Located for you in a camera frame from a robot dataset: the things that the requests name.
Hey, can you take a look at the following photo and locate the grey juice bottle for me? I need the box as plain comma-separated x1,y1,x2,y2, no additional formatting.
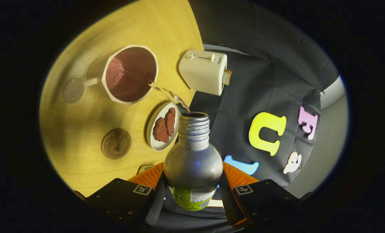
164,112,224,211

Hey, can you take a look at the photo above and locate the black backdrop cloth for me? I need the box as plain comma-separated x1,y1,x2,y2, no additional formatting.
157,0,340,232

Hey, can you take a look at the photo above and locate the white round plate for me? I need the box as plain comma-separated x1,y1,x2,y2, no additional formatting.
146,102,181,151

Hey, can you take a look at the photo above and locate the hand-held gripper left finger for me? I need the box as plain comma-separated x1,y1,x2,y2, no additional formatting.
86,163,167,227

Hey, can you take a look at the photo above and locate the round wooden coaster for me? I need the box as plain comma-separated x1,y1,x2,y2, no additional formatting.
101,128,132,160

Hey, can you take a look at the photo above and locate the white toaster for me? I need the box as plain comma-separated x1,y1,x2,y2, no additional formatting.
178,50,228,96

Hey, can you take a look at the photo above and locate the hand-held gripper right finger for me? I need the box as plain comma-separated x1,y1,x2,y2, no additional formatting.
219,163,299,230

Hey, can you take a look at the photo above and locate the beige cup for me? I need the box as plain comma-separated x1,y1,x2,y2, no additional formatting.
62,45,159,105

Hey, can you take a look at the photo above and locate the wooden table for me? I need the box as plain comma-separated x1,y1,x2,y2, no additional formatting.
39,0,205,198

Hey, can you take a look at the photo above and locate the brown meat slice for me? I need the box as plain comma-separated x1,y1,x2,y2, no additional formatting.
153,117,169,143
164,107,176,137

